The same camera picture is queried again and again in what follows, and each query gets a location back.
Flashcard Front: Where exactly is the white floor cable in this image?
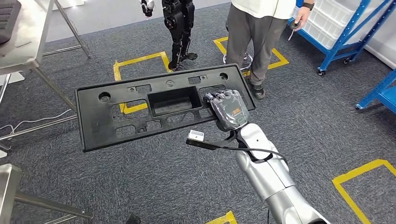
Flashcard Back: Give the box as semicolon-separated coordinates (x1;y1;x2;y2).
0;109;72;134

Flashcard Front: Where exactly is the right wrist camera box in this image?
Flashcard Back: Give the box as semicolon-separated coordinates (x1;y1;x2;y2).
186;130;237;151

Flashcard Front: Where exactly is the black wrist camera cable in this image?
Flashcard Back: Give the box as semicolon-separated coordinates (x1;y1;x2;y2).
221;145;289;165

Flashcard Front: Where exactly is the large steel workbench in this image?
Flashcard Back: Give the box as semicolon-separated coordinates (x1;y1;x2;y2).
0;163;94;224

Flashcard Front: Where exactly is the person's hand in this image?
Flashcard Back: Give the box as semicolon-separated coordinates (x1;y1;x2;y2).
290;7;311;32

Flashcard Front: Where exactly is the black plastic license plate bracket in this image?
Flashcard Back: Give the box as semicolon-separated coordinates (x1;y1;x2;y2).
75;64;256;153

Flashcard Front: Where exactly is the yellow floor tape square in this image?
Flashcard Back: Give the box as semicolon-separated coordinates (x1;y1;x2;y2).
212;36;290;77
113;51;173;115
332;159;396;224

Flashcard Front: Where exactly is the person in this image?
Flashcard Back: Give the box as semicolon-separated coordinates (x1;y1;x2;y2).
225;0;316;100

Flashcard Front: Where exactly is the chrome base stool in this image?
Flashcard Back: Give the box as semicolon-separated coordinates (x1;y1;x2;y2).
222;21;255;72

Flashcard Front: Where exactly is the steel table with crossbars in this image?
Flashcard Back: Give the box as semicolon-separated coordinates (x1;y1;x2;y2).
0;0;92;152

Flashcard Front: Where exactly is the black humanoid robot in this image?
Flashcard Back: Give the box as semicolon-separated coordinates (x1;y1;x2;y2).
139;0;198;72

